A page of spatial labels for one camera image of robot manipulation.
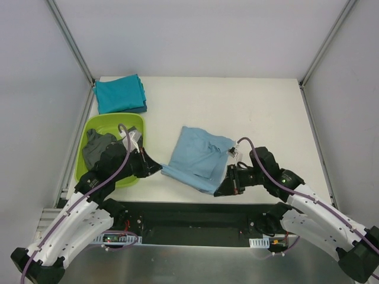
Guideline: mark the grey t-shirt in basin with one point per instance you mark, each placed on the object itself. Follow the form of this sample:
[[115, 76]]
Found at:
[[96, 145]]

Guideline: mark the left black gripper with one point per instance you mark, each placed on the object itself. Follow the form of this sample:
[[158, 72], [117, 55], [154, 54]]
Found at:
[[141, 163]]

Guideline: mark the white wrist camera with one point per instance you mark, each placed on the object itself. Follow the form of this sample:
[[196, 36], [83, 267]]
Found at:
[[134, 137], [235, 154]]

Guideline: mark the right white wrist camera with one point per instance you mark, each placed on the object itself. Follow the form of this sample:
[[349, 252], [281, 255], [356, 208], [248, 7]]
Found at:
[[235, 154]]

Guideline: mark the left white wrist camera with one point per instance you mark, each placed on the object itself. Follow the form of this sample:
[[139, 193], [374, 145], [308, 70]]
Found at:
[[134, 137]]

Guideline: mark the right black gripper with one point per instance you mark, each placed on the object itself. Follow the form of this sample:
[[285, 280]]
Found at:
[[233, 180]]

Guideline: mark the lime green plastic basin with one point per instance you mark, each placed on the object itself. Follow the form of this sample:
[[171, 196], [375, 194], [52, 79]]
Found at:
[[103, 124]]

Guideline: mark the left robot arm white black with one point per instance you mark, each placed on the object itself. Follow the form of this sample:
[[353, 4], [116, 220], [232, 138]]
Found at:
[[88, 213]]

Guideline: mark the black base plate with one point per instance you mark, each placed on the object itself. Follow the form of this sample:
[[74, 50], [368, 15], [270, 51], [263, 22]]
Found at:
[[184, 224]]

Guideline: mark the left white cable duct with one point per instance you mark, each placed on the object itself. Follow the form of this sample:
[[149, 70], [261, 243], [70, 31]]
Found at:
[[117, 239]]

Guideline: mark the white cable duct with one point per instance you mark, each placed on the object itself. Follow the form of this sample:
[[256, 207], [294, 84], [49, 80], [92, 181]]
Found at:
[[259, 243], [117, 239]]

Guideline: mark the light blue printed t-shirt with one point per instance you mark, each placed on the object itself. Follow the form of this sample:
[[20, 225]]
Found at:
[[199, 159]]

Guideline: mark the right aluminium frame post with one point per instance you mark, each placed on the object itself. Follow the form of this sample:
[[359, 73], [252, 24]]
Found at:
[[335, 28]]

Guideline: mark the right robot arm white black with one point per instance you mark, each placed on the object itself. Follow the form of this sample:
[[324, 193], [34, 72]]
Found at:
[[302, 212]]

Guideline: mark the right white cable duct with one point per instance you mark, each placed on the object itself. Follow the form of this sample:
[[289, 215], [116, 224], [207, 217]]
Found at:
[[259, 243]]

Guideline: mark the folded dark teal t-shirt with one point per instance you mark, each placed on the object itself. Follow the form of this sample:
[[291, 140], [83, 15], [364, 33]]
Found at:
[[119, 97]]

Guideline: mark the aluminium frame post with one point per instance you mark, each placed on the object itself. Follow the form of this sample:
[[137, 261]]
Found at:
[[335, 28], [63, 27]]

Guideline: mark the left aluminium frame post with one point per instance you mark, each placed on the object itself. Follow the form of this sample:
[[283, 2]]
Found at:
[[63, 27]]

